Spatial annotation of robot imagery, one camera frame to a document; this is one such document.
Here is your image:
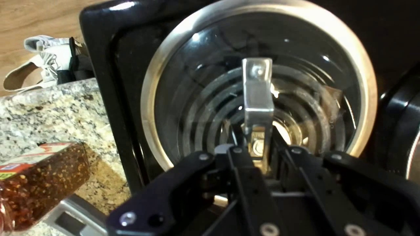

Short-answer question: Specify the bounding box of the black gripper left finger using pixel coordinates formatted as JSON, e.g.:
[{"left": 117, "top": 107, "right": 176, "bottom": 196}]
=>
[{"left": 107, "top": 145, "right": 281, "bottom": 236}]

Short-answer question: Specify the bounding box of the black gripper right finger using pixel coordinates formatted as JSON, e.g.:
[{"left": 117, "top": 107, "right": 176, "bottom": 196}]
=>
[{"left": 272, "top": 142, "right": 420, "bottom": 236}]

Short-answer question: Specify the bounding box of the glass lid with metal handle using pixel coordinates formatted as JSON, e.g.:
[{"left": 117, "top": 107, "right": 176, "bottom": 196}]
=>
[{"left": 141, "top": 0, "right": 379, "bottom": 174}]

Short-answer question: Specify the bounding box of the small black pot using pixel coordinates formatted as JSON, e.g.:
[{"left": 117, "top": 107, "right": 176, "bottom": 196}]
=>
[{"left": 377, "top": 64, "right": 420, "bottom": 184}]

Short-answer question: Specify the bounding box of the red-capped spice jar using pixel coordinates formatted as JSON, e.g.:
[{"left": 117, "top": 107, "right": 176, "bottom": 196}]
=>
[{"left": 0, "top": 141, "right": 96, "bottom": 233}]

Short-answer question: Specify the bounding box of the black electric stove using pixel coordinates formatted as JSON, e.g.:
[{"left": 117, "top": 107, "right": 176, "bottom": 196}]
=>
[{"left": 79, "top": 0, "right": 420, "bottom": 236}]

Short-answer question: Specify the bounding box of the white sneaker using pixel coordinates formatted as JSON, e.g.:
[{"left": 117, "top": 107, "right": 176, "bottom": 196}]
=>
[{"left": 24, "top": 35, "right": 85, "bottom": 83}]

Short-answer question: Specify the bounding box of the beige shoe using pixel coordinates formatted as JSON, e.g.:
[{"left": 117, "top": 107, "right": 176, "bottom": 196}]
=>
[{"left": 2, "top": 56, "right": 50, "bottom": 93}]

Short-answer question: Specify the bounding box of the large black pot silver handle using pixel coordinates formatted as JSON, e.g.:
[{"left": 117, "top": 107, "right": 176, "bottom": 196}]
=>
[{"left": 41, "top": 193, "right": 109, "bottom": 236}]

